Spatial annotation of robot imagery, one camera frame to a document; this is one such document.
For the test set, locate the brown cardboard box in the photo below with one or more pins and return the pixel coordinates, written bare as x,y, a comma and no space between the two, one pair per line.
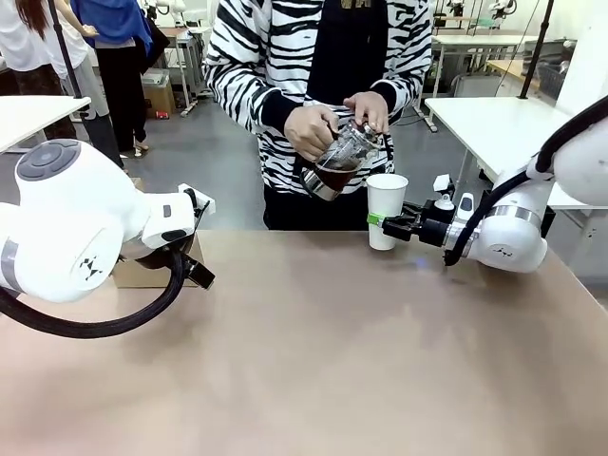
159,97

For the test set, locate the large white table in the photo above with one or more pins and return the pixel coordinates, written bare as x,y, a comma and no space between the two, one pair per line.
499,128

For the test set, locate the person's right hand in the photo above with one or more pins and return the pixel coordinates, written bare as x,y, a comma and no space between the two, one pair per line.
309,128

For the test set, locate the black green-tipped right gripper finger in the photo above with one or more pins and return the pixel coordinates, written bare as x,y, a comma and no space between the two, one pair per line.
412,210
401,228

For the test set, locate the person's left forearm zebra sleeve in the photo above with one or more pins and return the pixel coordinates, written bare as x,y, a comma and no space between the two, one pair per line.
404,81

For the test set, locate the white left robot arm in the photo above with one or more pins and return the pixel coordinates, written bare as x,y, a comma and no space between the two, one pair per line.
71,214

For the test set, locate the black tripod pole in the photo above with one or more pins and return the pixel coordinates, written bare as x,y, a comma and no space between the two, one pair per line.
66,52

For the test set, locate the black apron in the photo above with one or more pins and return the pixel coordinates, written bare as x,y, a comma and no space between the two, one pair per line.
349,47

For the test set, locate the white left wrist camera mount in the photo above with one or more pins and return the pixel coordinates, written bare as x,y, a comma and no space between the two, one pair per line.
202,202

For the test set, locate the white paper cup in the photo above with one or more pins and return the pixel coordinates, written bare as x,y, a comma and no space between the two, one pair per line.
387,199

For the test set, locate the person torso zebra sweater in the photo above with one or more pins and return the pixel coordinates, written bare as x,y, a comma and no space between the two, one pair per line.
280,52

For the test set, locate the grey plastic crate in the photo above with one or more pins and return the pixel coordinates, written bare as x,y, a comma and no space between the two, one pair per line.
556,78

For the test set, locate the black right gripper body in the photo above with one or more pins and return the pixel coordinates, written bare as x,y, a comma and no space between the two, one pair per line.
433,228

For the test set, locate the bystander in blue top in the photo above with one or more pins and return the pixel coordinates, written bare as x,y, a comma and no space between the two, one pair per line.
116,71

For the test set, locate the white table with tripod pole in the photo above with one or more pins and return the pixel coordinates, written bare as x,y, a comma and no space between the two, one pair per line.
33,119

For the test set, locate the bystander with long hair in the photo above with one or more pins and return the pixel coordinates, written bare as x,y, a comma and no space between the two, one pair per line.
26,43

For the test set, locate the wooden background table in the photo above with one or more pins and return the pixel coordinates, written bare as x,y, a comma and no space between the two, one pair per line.
513,69

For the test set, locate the glass pitcher with dark drink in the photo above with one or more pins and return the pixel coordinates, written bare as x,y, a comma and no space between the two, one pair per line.
337,173

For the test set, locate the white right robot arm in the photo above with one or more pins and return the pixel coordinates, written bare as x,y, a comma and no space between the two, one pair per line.
513,233

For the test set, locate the white background desk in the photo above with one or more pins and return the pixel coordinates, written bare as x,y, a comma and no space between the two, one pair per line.
475,40

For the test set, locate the black stand pole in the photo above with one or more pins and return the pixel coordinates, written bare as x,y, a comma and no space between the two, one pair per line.
537,47

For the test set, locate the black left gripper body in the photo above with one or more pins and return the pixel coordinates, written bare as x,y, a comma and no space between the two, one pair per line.
199,273

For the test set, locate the brown cardboard cup carrier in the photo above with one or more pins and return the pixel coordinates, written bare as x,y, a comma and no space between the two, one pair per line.
138,278

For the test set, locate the person's left hand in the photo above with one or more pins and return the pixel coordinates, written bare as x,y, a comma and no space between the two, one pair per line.
368,107

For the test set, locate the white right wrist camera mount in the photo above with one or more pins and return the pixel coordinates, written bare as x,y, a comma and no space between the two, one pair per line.
466,206

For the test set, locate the person's right forearm zebra sleeve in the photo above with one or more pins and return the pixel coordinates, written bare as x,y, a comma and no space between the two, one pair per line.
247,100

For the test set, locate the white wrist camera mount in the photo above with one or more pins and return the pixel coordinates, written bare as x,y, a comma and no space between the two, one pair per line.
202,202
466,206

